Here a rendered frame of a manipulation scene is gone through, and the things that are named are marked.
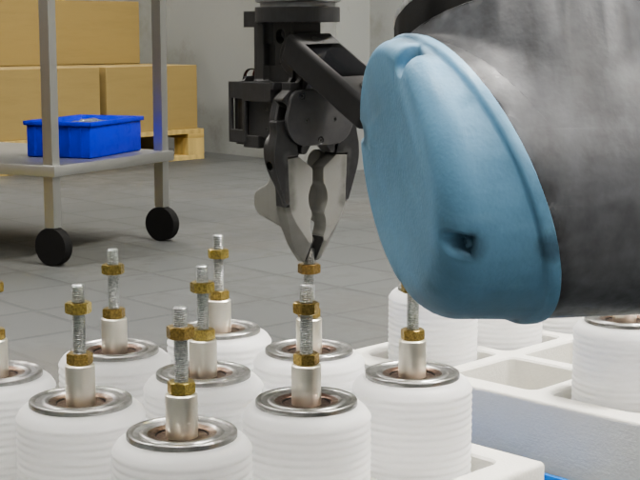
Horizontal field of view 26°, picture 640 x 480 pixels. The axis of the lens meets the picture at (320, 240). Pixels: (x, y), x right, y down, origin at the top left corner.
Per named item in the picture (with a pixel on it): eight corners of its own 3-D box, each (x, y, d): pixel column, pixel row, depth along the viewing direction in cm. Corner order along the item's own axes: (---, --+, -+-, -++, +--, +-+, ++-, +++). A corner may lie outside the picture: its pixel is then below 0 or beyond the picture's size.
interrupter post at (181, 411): (161, 436, 95) (160, 390, 95) (195, 433, 96) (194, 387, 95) (168, 446, 93) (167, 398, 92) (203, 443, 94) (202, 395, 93)
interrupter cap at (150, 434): (117, 430, 97) (117, 419, 97) (223, 420, 99) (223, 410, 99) (135, 461, 90) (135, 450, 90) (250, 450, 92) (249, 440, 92)
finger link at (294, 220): (270, 254, 121) (272, 149, 120) (313, 263, 117) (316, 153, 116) (241, 257, 119) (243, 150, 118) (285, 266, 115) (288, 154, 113)
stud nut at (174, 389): (165, 390, 94) (165, 378, 94) (190, 388, 95) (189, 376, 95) (172, 397, 93) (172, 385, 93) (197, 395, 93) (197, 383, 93)
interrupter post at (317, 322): (290, 357, 118) (290, 319, 118) (300, 350, 121) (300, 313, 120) (317, 359, 118) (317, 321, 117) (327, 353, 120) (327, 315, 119)
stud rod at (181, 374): (172, 414, 94) (170, 306, 93) (187, 412, 95) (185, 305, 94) (176, 418, 93) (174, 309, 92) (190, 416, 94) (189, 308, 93)
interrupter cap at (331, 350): (251, 361, 117) (250, 353, 117) (284, 342, 124) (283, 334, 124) (336, 369, 114) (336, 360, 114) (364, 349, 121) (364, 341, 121)
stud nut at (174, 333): (164, 335, 94) (164, 324, 94) (189, 333, 94) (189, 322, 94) (171, 342, 92) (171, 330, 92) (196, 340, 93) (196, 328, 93)
